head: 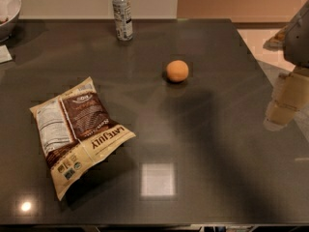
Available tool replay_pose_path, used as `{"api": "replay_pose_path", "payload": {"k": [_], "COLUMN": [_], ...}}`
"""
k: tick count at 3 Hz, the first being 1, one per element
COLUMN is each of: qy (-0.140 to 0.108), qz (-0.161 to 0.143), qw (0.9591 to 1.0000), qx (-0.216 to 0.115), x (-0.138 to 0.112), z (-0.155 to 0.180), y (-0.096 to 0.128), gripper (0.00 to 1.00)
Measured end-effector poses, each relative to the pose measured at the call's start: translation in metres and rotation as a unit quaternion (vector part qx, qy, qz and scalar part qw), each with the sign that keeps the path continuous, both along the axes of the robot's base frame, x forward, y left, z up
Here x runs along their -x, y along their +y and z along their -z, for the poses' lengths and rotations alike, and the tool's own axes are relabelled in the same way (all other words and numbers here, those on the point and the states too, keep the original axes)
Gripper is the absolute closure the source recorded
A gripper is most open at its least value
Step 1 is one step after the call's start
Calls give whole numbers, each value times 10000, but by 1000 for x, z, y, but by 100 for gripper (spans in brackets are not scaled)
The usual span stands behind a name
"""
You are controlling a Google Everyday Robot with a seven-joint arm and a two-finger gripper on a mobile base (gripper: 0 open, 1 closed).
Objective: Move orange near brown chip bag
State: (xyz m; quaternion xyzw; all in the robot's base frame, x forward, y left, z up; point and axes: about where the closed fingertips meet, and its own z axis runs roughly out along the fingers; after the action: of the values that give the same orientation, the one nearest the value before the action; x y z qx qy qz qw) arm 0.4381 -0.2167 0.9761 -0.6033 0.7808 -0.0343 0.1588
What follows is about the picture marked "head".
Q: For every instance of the orange fruit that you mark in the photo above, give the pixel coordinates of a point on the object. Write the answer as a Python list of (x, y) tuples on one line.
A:
[(177, 71)]

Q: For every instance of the brown and cream chip bag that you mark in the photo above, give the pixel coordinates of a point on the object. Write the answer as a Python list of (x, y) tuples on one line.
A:
[(76, 133)]

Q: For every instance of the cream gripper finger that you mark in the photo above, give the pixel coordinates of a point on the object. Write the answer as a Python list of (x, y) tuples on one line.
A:
[(290, 94)]

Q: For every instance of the white paper napkin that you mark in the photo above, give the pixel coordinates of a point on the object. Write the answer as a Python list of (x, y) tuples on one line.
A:
[(5, 55)]

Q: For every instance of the clear plastic water bottle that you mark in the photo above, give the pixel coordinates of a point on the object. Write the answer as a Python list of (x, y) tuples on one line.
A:
[(123, 19)]

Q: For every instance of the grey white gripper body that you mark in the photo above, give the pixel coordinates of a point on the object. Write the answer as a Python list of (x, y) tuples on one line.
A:
[(297, 43)]

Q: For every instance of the silver metal bowl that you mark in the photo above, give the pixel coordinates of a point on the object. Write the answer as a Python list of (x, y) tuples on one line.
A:
[(9, 14)]

